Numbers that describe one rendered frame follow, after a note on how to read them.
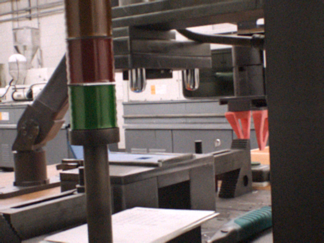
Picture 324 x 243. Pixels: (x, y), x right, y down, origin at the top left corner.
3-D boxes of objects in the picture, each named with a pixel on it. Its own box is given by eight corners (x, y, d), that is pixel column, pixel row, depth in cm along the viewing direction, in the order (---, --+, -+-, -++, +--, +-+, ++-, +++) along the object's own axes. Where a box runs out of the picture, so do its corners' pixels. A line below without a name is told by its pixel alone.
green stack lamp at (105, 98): (92, 125, 48) (90, 85, 48) (127, 125, 46) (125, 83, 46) (59, 129, 45) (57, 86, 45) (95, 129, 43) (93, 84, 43)
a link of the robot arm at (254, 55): (270, 70, 107) (268, 33, 107) (272, 69, 101) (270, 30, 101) (233, 73, 108) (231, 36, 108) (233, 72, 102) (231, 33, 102)
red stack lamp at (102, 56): (90, 83, 48) (88, 43, 48) (125, 81, 46) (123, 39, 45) (56, 84, 45) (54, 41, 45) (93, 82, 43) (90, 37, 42)
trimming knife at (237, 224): (283, 223, 73) (260, 218, 75) (284, 205, 73) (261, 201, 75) (214, 261, 59) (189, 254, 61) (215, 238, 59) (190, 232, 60)
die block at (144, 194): (159, 209, 86) (156, 159, 86) (216, 214, 80) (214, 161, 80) (63, 241, 70) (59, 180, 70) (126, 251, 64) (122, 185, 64)
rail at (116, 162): (83, 177, 78) (82, 159, 78) (163, 182, 70) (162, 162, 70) (80, 177, 78) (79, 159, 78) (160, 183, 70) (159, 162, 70)
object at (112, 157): (102, 156, 85) (100, 135, 85) (188, 158, 76) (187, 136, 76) (68, 162, 80) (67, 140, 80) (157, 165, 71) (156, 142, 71)
